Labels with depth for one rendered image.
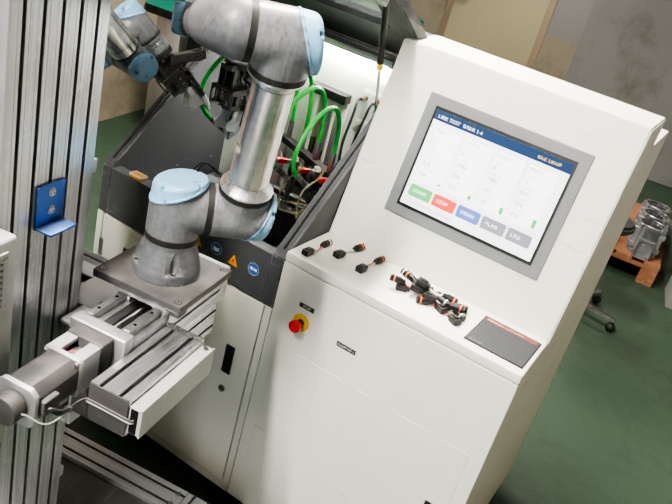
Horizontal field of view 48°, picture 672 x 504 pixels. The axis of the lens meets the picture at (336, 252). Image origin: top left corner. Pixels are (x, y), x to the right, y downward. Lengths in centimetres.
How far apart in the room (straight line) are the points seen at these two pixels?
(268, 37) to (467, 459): 117
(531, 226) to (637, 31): 588
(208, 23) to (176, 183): 36
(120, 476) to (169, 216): 101
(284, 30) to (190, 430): 153
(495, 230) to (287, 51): 87
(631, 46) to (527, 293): 593
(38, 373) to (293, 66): 72
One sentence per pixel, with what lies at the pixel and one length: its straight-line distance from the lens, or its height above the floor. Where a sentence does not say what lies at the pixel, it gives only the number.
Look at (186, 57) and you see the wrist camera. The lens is 220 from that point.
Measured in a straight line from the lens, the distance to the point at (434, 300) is 197.
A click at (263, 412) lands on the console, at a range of 231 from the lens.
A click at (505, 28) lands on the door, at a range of 883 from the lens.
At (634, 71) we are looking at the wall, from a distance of 784.
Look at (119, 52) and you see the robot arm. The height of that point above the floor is 139.
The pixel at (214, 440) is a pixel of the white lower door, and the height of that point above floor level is 23.
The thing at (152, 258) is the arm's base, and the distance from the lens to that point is 165.
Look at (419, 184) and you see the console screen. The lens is 209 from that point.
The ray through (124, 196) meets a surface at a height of 88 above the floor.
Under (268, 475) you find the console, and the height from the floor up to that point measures 24.
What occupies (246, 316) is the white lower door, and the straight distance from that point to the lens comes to 220.
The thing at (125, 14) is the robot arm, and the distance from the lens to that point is 213.
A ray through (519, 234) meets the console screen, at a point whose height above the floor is 120.
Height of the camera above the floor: 191
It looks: 26 degrees down
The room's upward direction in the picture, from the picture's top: 16 degrees clockwise
